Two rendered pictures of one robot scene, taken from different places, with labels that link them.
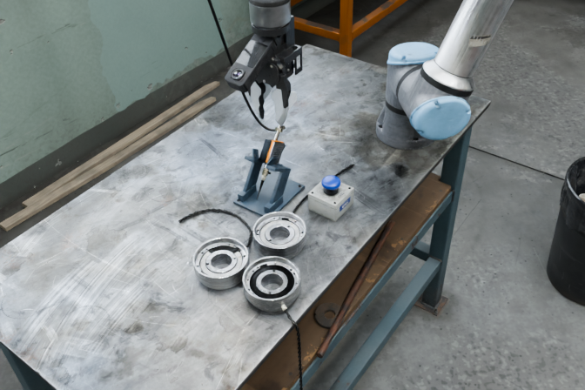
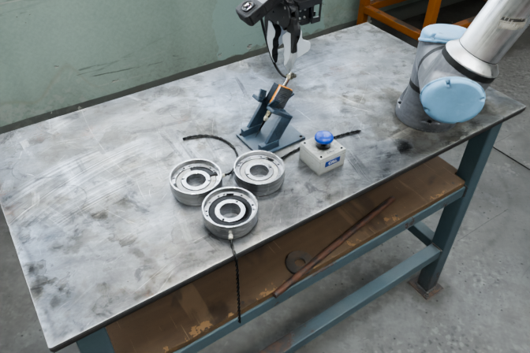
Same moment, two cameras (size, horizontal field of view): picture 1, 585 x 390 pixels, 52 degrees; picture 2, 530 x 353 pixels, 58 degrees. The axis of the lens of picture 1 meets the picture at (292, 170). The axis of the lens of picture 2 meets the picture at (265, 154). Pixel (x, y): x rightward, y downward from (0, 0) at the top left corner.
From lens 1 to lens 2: 0.32 m
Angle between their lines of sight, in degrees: 14
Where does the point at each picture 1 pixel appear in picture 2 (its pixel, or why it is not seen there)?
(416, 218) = (418, 201)
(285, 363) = (242, 291)
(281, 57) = (296, 0)
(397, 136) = (412, 114)
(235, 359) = (167, 269)
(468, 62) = (494, 45)
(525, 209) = not seen: outside the picture
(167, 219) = (174, 135)
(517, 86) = not seen: outside the picture
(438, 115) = (447, 95)
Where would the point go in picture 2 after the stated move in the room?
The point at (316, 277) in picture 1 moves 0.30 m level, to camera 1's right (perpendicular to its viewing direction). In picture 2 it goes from (276, 219) to (437, 260)
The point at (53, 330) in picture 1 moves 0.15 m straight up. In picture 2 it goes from (39, 197) to (14, 138)
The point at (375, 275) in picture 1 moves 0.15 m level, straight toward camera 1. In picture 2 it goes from (357, 240) to (334, 284)
